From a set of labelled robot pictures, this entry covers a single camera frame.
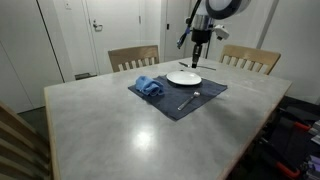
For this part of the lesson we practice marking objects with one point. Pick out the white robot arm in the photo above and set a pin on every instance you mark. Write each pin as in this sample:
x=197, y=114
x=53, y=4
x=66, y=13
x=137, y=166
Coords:
x=223, y=6

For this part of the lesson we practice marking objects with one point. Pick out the silver metal spoon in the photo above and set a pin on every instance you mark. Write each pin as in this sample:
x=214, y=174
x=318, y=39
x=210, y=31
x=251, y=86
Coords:
x=183, y=64

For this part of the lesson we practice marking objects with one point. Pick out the dark wall floor vent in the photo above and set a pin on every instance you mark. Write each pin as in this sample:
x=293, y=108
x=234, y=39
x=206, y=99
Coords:
x=85, y=76

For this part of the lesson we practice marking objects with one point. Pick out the white room door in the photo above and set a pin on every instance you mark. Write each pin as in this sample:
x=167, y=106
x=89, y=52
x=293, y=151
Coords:
x=116, y=43

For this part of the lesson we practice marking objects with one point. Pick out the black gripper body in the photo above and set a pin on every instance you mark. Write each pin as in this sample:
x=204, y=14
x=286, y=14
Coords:
x=201, y=36

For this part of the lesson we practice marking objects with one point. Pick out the blue folded cloth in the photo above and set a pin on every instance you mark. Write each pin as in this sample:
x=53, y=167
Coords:
x=148, y=86

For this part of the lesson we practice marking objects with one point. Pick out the dark blue table mat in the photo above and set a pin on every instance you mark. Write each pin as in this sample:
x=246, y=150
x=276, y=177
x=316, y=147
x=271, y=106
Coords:
x=166, y=101

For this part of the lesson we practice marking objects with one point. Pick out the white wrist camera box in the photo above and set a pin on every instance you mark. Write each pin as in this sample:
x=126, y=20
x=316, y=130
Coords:
x=221, y=32

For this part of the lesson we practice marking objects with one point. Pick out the silver metal blocks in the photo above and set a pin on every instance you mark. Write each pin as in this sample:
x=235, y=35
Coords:
x=315, y=131

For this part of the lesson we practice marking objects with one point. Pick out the white round plate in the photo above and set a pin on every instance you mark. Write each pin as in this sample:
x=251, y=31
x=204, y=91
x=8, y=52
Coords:
x=183, y=78

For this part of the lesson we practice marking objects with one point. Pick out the wooden slat-back chair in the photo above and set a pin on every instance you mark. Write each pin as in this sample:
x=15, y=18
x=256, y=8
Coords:
x=20, y=140
x=250, y=53
x=133, y=53

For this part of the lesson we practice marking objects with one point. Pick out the white wall switch plate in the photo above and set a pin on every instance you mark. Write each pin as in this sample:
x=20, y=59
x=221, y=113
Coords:
x=67, y=5

